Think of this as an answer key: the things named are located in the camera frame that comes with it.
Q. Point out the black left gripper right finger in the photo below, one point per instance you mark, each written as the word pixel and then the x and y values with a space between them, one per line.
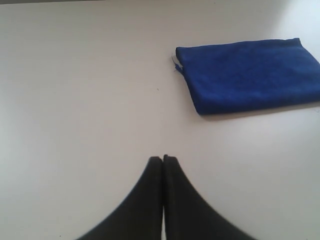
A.
pixel 187 216

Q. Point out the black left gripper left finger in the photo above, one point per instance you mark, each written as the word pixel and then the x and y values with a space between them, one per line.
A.
pixel 140 215

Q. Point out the blue towel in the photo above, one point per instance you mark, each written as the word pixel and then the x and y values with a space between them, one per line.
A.
pixel 249 75

